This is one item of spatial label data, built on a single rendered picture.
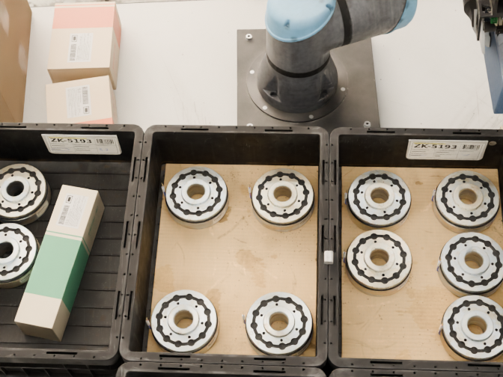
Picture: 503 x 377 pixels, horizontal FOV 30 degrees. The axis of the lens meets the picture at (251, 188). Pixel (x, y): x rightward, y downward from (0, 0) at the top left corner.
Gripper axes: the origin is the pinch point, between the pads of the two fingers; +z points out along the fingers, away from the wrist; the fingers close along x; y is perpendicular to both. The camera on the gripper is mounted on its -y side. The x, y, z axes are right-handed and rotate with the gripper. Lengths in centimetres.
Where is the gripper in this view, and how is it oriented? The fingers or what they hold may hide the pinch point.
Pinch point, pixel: (492, 35)
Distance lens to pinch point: 141.1
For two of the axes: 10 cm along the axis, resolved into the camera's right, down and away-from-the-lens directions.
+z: 1.4, 4.7, 8.7
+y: -0.1, 8.8, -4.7
